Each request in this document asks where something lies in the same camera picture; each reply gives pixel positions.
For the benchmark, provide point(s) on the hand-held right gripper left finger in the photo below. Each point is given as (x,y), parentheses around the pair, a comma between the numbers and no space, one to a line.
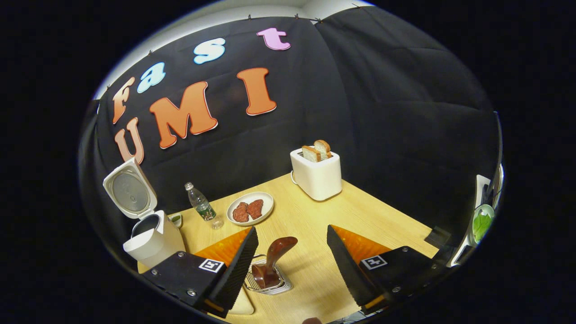
(240,265)

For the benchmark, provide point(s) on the small white dish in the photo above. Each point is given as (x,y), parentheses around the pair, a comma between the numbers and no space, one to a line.
(175,220)

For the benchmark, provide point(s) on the small black block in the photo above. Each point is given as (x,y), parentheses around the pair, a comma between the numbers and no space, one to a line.
(438,237)

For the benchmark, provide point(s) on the bowl of green leaves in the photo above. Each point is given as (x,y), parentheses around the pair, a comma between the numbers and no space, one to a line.
(481,223)

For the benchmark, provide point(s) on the red meat piece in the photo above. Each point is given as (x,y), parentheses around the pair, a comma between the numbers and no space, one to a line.
(255,209)
(240,212)

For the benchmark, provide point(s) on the brown wooden spoon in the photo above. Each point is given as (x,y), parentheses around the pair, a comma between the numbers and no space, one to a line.
(276,249)

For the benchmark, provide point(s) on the black backdrop cloth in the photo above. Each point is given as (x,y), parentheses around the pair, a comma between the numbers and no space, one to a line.
(382,112)

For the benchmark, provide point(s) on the clear plastic container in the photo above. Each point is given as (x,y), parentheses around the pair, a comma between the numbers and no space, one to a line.
(243,306)

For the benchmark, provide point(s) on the white plate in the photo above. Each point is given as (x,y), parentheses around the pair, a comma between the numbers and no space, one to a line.
(265,202)

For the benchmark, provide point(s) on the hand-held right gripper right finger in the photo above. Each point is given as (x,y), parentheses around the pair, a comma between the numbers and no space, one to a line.
(344,270)

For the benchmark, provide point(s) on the white rice cooker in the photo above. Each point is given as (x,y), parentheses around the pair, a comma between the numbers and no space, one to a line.
(155,243)

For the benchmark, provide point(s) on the white toaster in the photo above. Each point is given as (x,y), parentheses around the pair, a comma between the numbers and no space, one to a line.
(319,180)

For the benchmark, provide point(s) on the clear plastic water bottle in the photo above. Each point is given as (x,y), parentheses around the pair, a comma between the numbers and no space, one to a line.
(200,204)

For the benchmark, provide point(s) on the toast bread slice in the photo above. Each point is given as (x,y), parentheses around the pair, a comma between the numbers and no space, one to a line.
(324,148)
(311,154)

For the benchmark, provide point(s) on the white box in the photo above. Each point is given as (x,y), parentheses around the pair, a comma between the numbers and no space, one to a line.
(481,189)

